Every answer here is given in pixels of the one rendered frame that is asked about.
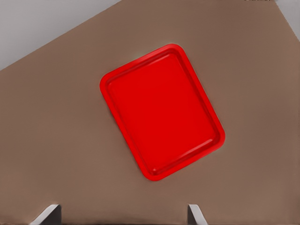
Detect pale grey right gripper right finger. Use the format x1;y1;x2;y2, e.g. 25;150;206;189
187;203;208;225

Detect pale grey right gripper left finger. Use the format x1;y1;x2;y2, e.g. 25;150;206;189
30;204;62;225

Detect red rectangular tray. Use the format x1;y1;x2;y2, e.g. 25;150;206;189
99;43;226;182

